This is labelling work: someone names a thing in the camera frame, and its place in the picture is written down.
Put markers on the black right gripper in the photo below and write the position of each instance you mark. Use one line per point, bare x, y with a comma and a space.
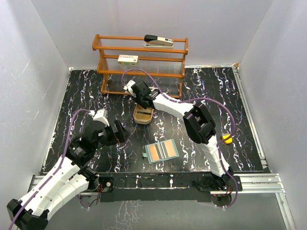
136, 98

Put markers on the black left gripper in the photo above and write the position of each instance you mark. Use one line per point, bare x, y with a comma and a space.
121, 136

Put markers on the mint green card holder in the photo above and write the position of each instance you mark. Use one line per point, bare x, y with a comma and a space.
147, 156

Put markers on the brown gold credit card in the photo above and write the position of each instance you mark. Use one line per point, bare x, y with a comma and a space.
168, 149

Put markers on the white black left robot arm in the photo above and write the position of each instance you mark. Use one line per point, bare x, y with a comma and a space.
67, 179

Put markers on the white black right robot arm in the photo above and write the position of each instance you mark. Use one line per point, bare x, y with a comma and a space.
198, 122

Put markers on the beige oval card tray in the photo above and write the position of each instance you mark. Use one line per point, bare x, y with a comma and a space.
142, 116

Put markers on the wooden three-tier shelf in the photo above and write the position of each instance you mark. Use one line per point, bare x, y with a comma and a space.
166, 64

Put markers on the white red staples box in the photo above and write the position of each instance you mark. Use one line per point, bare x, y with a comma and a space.
128, 60

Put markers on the black grey stapler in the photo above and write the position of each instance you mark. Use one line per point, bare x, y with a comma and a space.
153, 41

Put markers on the black front base bar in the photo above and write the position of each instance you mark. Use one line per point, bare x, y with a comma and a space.
160, 186

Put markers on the yellow grey small block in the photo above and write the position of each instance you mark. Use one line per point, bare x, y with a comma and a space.
227, 139

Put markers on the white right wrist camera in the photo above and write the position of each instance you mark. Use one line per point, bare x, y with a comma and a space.
128, 87

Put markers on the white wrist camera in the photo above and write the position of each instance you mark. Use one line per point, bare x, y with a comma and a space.
128, 87
100, 115

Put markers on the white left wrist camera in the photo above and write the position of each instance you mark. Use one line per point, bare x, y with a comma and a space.
100, 115

